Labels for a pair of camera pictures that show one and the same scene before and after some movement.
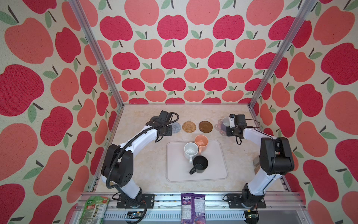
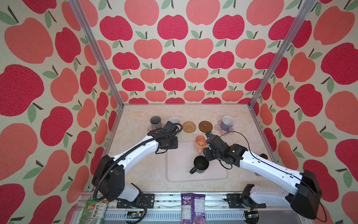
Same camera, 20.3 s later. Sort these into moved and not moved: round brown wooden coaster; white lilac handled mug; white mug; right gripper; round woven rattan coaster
Moved: right gripper; white mug
Not moved: white lilac handled mug; round woven rattan coaster; round brown wooden coaster
